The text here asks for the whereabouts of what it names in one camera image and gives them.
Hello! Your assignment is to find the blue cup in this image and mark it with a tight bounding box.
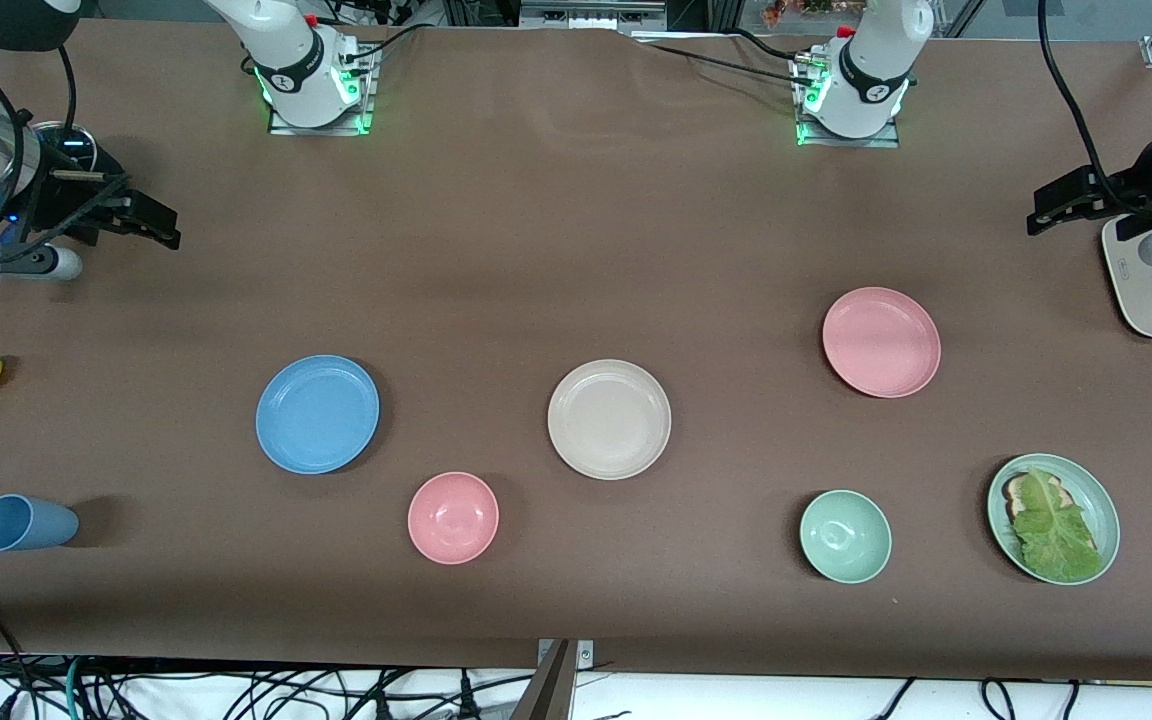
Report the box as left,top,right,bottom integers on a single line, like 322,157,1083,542
0,494,80,553

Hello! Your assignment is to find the blue plate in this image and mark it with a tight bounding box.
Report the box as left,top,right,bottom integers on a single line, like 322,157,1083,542
256,355,380,475

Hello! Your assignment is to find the aluminium frame profile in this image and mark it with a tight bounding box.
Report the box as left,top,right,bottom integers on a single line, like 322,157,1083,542
519,0,668,32

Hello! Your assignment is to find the green bowl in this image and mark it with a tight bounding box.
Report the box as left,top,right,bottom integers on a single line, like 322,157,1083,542
799,489,893,585

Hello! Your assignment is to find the beige plate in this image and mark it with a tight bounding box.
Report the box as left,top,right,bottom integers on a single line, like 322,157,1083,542
547,359,672,481

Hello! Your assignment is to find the black base cable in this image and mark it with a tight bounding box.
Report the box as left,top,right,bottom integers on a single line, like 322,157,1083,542
341,20,447,66
633,38,812,88
726,27,819,65

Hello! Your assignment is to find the pink plate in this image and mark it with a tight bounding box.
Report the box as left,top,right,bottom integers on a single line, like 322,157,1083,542
822,287,942,399

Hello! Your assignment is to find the green plate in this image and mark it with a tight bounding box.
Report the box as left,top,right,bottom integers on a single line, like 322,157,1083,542
986,453,1121,586

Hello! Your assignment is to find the black pot with blue handle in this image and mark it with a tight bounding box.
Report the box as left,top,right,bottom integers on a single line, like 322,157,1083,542
0,122,128,296

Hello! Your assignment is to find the brown camera stand bar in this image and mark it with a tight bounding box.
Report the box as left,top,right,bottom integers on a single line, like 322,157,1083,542
519,640,577,720

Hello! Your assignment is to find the green lettuce leaf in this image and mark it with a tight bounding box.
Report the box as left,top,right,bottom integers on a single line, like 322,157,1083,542
1011,467,1105,583

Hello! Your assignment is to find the toasted bread slice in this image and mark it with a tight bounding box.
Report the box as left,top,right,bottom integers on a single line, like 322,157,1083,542
1002,474,1067,521

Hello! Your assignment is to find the small metal bracket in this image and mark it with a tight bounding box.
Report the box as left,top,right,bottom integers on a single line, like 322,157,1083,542
536,639,596,669

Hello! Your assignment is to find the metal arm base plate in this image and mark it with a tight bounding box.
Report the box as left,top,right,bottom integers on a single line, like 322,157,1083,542
793,55,903,149
267,45,378,136

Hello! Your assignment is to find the pink bowl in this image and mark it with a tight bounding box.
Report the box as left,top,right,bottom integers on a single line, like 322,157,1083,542
407,471,500,566

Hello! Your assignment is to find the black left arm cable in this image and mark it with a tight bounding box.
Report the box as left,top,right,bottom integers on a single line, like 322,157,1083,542
1037,0,1152,217

